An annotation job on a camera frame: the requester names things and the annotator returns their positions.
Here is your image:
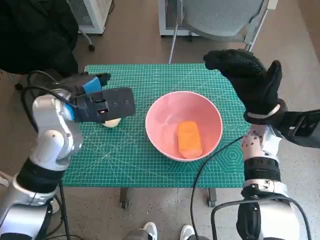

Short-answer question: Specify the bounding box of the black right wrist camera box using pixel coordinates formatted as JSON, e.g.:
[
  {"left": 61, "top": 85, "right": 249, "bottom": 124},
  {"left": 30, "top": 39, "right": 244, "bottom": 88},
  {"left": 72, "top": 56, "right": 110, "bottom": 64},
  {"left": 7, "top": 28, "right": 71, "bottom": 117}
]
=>
[{"left": 273, "top": 109, "right": 320, "bottom": 148}]

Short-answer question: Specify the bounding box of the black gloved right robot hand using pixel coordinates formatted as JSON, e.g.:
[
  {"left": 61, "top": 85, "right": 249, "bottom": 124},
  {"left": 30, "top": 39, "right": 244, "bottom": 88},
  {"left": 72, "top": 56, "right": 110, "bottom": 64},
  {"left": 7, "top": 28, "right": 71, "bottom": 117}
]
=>
[{"left": 203, "top": 48, "right": 283, "bottom": 116}]

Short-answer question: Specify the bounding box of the thick black looped cable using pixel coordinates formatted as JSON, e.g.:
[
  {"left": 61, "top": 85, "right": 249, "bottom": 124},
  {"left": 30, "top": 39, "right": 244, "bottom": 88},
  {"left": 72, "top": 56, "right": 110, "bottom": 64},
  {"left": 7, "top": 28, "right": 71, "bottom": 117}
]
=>
[{"left": 211, "top": 196, "right": 312, "bottom": 240}]

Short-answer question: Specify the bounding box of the long toy bread loaf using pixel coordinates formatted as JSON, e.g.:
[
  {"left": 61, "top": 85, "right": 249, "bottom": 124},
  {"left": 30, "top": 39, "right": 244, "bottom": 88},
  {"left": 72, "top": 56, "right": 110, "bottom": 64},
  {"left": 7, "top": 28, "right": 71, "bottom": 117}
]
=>
[{"left": 177, "top": 120, "right": 203, "bottom": 159}]

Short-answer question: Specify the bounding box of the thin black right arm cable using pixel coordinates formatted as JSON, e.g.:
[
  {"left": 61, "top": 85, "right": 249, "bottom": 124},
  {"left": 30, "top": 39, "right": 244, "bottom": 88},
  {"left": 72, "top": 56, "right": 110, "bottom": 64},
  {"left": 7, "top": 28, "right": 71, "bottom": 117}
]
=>
[{"left": 189, "top": 136, "right": 244, "bottom": 240}]

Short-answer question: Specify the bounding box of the grey mesh office chair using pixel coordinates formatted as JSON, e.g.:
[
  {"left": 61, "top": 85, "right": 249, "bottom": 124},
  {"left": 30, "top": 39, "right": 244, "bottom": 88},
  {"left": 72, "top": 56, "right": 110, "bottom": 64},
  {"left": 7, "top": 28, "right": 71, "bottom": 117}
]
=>
[{"left": 167, "top": 0, "right": 278, "bottom": 65}]

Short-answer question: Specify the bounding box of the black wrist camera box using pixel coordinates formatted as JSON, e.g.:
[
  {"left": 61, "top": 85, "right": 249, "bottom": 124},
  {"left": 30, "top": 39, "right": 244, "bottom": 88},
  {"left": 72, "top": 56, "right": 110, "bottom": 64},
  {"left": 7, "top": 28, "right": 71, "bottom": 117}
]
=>
[
  {"left": 273, "top": 109, "right": 320, "bottom": 148},
  {"left": 74, "top": 87, "right": 137, "bottom": 123}
]

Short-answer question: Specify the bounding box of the chair leg with caster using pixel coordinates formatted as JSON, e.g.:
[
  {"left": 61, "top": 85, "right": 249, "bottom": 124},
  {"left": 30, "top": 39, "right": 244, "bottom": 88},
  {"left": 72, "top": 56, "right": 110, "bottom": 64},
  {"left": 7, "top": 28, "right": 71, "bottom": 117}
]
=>
[{"left": 78, "top": 31, "right": 96, "bottom": 53}]

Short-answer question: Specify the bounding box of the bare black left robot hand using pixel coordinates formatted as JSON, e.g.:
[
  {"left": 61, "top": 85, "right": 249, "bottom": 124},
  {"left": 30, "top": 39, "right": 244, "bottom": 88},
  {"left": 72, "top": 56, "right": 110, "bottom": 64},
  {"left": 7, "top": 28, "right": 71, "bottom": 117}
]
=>
[{"left": 59, "top": 71, "right": 112, "bottom": 97}]

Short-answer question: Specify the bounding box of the pink bowl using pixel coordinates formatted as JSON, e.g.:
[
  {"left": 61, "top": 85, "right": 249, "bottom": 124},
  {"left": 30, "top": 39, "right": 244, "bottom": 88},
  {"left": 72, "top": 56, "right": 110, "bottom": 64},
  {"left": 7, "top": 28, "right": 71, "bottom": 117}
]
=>
[{"left": 145, "top": 91, "right": 224, "bottom": 163}]

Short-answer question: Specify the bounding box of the black table leg with caster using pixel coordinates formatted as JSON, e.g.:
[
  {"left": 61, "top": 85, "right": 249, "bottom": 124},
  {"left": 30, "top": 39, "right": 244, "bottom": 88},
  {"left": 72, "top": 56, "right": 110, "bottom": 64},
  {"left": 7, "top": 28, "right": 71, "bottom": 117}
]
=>
[
  {"left": 207, "top": 187, "right": 217, "bottom": 208},
  {"left": 119, "top": 187, "right": 130, "bottom": 210}
]

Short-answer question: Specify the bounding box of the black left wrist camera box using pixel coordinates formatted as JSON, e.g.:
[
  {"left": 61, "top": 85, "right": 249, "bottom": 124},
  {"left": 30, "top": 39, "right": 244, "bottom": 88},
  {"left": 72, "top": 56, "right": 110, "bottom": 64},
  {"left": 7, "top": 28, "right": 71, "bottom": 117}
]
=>
[{"left": 74, "top": 87, "right": 137, "bottom": 123}]

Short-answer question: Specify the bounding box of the green cutting mat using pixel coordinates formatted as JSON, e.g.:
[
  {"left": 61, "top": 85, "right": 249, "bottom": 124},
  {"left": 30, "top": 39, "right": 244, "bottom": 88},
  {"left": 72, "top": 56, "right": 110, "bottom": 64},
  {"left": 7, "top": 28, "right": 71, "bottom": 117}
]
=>
[{"left": 61, "top": 63, "right": 247, "bottom": 188}]

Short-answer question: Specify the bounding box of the round toy bread bun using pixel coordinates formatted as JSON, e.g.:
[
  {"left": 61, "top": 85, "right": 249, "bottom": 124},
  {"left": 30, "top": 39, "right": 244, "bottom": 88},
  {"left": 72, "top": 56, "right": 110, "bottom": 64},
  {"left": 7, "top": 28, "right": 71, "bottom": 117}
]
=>
[{"left": 101, "top": 117, "right": 123, "bottom": 129}]

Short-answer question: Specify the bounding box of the white appliance with mesh grille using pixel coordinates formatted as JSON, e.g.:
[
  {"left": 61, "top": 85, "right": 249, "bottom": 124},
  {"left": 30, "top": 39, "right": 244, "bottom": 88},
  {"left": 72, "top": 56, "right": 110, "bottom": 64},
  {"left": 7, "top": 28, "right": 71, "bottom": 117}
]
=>
[{"left": 67, "top": 0, "right": 113, "bottom": 35}]

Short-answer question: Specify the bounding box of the white shoe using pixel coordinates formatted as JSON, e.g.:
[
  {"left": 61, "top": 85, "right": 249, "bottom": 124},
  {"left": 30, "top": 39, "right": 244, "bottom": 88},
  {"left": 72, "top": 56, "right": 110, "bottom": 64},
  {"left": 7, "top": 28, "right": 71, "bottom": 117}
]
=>
[
  {"left": 142, "top": 221, "right": 158, "bottom": 240},
  {"left": 180, "top": 224, "right": 196, "bottom": 240}
]

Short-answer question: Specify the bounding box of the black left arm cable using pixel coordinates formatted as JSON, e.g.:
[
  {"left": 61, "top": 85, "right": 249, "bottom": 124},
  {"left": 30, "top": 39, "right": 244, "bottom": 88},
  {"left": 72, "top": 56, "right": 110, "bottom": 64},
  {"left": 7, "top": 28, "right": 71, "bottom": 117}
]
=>
[{"left": 21, "top": 70, "right": 76, "bottom": 240}]

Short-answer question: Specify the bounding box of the white appliance with dark grille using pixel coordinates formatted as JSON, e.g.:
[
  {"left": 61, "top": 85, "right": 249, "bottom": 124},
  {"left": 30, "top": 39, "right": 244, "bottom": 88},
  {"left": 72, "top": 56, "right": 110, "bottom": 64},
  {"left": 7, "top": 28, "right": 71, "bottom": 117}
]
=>
[{"left": 158, "top": 0, "right": 193, "bottom": 38}]

